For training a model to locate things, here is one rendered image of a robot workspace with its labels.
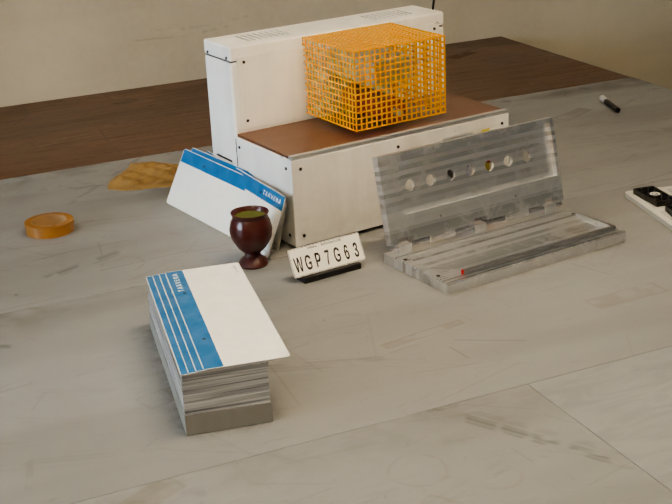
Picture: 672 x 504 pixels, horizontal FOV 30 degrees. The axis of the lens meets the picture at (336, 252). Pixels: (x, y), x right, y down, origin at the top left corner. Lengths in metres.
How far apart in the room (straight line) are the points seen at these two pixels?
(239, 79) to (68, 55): 1.37
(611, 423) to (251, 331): 0.56
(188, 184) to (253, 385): 1.03
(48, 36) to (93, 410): 2.10
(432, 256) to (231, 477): 0.82
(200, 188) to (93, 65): 1.26
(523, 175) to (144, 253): 0.79
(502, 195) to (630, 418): 0.80
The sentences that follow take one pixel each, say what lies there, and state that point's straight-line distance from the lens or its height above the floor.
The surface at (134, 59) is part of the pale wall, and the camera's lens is 3.99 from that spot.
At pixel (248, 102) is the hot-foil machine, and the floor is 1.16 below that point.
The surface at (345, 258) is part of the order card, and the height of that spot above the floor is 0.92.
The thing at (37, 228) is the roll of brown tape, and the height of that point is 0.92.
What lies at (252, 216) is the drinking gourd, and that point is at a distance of 2.44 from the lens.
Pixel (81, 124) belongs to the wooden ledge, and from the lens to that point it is 3.63.
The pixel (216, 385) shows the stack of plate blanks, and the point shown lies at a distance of 1.85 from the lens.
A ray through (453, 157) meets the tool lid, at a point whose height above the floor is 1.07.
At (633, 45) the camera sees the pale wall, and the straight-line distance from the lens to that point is 4.86.
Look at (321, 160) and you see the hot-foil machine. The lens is 2.50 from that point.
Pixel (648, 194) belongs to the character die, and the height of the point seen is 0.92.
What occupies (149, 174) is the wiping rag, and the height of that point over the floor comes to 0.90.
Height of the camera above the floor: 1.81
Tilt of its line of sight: 21 degrees down
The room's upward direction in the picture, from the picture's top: 3 degrees counter-clockwise
